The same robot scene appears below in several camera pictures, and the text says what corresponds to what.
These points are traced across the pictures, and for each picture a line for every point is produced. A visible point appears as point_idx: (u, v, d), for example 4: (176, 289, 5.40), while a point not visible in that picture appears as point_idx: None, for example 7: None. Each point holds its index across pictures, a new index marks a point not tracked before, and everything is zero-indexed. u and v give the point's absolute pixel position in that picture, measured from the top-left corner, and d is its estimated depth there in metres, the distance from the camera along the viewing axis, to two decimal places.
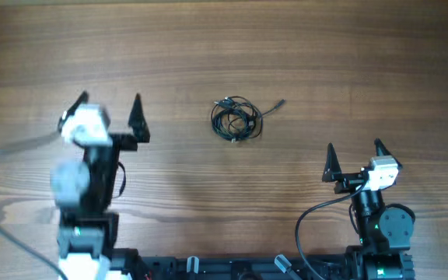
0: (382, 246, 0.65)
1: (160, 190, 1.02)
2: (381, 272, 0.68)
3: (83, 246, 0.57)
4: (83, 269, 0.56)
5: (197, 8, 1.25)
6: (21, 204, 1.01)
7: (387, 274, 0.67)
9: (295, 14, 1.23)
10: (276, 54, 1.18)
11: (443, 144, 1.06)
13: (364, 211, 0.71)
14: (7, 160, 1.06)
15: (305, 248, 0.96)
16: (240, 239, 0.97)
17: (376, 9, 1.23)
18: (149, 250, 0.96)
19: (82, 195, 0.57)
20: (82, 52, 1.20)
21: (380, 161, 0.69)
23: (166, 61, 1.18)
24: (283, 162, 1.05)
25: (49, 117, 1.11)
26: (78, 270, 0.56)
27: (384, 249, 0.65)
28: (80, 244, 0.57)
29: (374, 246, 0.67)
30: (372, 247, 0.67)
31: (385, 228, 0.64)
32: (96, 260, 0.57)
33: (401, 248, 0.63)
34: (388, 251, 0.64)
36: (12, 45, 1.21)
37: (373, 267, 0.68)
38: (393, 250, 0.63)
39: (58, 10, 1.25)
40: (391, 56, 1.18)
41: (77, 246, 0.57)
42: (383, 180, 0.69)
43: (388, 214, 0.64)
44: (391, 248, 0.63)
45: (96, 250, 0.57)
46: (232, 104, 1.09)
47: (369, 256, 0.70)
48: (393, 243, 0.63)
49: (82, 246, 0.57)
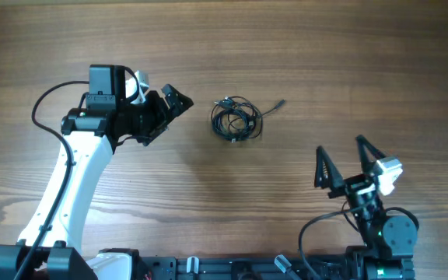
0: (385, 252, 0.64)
1: (160, 190, 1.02)
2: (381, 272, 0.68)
3: (86, 129, 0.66)
4: (86, 141, 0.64)
5: (197, 8, 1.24)
6: (22, 204, 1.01)
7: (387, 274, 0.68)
9: (295, 14, 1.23)
10: (276, 54, 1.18)
11: (442, 144, 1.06)
13: (365, 215, 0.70)
14: (7, 160, 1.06)
15: (304, 249, 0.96)
16: (240, 239, 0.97)
17: (376, 9, 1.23)
18: (149, 250, 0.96)
19: (116, 71, 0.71)
20: (81, 52, 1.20)
21: (386, 162, 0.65)
23: (166, 61, 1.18)
24: (283, 162, 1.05)
25: (48, 117, 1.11)
26: (79, 143, 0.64)
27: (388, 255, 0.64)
28: (84, 126, 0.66)
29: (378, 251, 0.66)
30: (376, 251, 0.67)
31: (388, 236, 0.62)
32: (98, 136, 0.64)
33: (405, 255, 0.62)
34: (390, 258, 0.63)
36: (12, 45, 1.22)
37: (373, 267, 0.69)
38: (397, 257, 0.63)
39: (58, 10, 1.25)
40: (390, 56, 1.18)
41: (80, 129, 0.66)
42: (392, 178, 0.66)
43: (393, 222, 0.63)
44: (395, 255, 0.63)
45: (99, 126, 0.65)
46: (232, 104, 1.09)
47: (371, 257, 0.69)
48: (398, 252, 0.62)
49: (85, 126, 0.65)
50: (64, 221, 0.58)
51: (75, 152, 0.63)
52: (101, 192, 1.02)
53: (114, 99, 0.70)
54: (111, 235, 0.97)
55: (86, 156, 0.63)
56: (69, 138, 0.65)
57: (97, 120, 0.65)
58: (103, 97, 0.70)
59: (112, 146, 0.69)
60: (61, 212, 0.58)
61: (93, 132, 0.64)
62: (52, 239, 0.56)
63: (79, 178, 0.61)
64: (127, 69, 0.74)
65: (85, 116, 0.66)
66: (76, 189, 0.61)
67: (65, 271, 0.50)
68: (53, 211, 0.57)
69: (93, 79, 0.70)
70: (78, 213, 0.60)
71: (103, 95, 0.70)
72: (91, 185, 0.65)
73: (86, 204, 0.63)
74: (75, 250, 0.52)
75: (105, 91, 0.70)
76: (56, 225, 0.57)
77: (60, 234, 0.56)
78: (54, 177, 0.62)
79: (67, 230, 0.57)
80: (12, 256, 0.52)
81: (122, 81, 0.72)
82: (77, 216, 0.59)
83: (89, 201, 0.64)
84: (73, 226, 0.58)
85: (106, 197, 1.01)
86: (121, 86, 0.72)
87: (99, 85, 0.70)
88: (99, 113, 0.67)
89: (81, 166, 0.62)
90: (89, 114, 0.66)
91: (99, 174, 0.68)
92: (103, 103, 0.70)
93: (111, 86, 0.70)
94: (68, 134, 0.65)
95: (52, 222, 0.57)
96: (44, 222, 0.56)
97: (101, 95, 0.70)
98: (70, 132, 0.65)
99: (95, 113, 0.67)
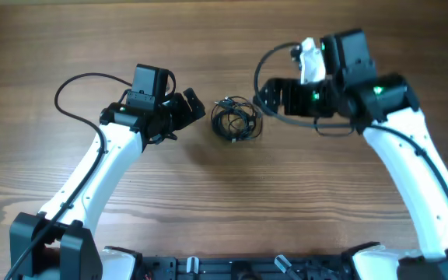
0: (349, 58, 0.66)
1: (160, 190, 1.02)
2: (377, 90, 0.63)
3: (122, 124, 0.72)
4: (121, 134, 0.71)
5: (197, 7, 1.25)
6: (21, 204, 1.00)
7: (388, 92, 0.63)
9: (295, 14, 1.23)
10: (276, 54, 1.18)
11: (443, 145, 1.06)
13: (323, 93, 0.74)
14: (7, 160, 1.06)
15: (305, 249, 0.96)
16: (241, 239, 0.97)
17: (376, 9, 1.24)
18: (149, 250, 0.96)
19: (160, 74, 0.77)
20: (81, 52, 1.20)
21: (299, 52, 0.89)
23: (166, 60, 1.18)
24: (283, 162, 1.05)
25: (49, 117, 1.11)
26: (115, 134, 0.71)
27: (357, 58, 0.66)
28: (121, 120, 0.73)
29: (347, 58, 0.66)
30: (350, 71, 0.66)
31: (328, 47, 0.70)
32: (133, 132, 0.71)
33: (372, 71, 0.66)
34: (347, 44, 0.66)
36: (12, 45, 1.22)
37: (370, 107, 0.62)
38: (369, 63, 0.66)
39: (58, 10, 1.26)
40: (391, 56, 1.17)
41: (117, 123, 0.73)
42: (316, 55, 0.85)
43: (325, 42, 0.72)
44: (351, 47, 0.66)
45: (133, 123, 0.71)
46: (232, 104, 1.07)
47: (358, 86, 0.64)
48: (362, 40, 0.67)
49: (123, 121, 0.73)
50: (85, 203, 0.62)
51: (108, 142, 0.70)
52: None
53: (152, 101, 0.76)
54: (111, 235, 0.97)
55: (119, 148, 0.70)
56: (106, 127, 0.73)
57: (133, 118, 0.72)
58: (145, 96, 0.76)
59: (143, 145, 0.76)
60: (85, 194, 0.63)
61: (128, 127, 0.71)
62: (70, 218, 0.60)
63: (107, 166, 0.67)
64: (169, 73, 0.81)
65: (124, 112, 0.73)
66: (103, 174, 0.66)
67: (78, 250, 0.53)
68: (77, 192, 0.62)
69: (138, 78, 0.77)
70: (97, 200, 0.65)
71: (145, 94, 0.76)
72: (114, 176, 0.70)
73: (106, 193, 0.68)
74: (89, 235, 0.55)
75: (146, 92, 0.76)
76: (77, 204, 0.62)
77: (78, 215, 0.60)
78: (85, 161, 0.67)
79: (86, 211, 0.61)
80: (30, 226, 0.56)
81: (163, 83, 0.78)
82: (96, 200, 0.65)
83: (108, 190, 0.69)
84: (92, 210, 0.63)
85: None
86: (162, 89, 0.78)
87: (143, 85, 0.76)
88: (137, 113, 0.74)
89: (112, 155, 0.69)
90: (127, 112, 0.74)
91: (123, 169, 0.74)
92: (141, 102, 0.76)
93: (153, 87, 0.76)
94: (106, 125, 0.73)
95: (75, 201, 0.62)
96: (67, 201, 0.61)
97: (141, 94, 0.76)
98: (107, 123, 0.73)
99: (133, 111, 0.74)
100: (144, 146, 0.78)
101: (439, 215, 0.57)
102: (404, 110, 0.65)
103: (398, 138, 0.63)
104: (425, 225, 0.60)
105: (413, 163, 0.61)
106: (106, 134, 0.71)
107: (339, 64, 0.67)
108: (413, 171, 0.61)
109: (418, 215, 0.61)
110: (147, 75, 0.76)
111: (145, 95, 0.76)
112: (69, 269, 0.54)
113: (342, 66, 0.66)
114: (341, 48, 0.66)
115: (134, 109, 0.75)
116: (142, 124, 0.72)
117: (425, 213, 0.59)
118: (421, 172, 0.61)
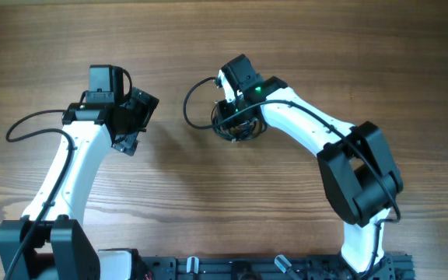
0: (240, 77, 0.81)
1: (160, 190, 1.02)
2: (258, 89, 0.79)
3: (87, 119, 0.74)
4: (87, 129, 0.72)
5: (197, 8, 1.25)
6: (21, 204, 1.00)
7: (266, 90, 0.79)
9: (295, 14, 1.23)
10: (276, 54, 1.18)
11: (442, 145, 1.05)
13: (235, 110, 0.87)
14: (7, 159, 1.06)
15: (305, 249, 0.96)
16: (242, 239, 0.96)
17: (376, 9, 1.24)
18: (149, 250, 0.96)
19: (114, 71, 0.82)
20: (80, 52, 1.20)
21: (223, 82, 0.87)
23: (166, 60, 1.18)
24: (283, 162, 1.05)
25: (48, 117, 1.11)
26: (81, 131, 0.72)
27: (246, 75, 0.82)
28: (83, 118, 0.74)
29: (239, 75, 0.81)
30: (243, 85, 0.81)
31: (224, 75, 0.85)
32: (98, 124, 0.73)
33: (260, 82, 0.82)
34: (234, 66, 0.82)
36: (11, 45, 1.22)
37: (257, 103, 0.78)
38: (255, 76, 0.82)
39: (58, 10, 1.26)
40: (390, 57, 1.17)
41: (80, 119, 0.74)
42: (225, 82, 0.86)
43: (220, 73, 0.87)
44: (241, 68, 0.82)
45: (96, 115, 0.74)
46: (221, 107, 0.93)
47: (248, 92, 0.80)
48: (246, 60, 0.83)
49: (85, 117, 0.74)
50: (67, 198, 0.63)
51: (75, 138, 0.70)
52: (99, 193, 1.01)
53: (113, 96, 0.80)
54: (111, 235, 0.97)
55: (86, 142, 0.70)
56: (69, 126, 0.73)
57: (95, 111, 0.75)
58: (103, 94, 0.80)
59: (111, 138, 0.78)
60: (64, 190, 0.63)
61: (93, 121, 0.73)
62: (54, 213, 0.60)
63: (80, 159, 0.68)
64: (124, 71, 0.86)
65: (84, 109, 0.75)
66: (78, 167, 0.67)
67: (69, 242, 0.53)
68: (56, 189, 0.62)
69: (93, 78, 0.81)
70: (78, 194, 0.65)
71: (103, 92, 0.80)
72: (91, 171, 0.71)
73: (86, 187, 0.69)
74: (77, 225, 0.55)
75: (104, 89, 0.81)
76: (58, 201, 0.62)
77: (63, 209, 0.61)
78: (57, 161, 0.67)
79: (69, 206, 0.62)
80: (17, 229, 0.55)
81: (119, 78, 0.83)
82: (77, 194, 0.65)
83: (89, 183, 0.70)
84: (75, 203, 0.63)
85: (106, 197, 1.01)
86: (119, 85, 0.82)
87: (99, 83, 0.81)
88: (98, 106, 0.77)
89: (82, 151, 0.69)
90: (88, 108, 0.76)
91: (98, 162, 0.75)
92: (102, 99, 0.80)
93: (110, 84, 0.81)
94: (69, 124, 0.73)
95: (55, 198, 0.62)
96: (47, 200, 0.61)
97: (100, 92, 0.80)
98: (71, 122, 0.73)
99: (93, 106, 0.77)
100: (113, 140, 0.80)
101: (313, 131, 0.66)
102: (278, 89, 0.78)
103: (275, 104, 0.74)
104: (312, 147, 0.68)
105: (289, 113, 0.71)
106: (71, 133, 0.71)
107: (235, 80, 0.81)
108: (290, 117, 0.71)
109: (306, 143, 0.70)
110: (100, 73, 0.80)
111: (103, 92, 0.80)
112: (61, 260, 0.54)
113: (238, 82, 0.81)
114: (234, 69, 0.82)
115: (95, 105, 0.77)
116: (106, 115, 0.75)
117: (307, 138, 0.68)
118: (295, 116, 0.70)
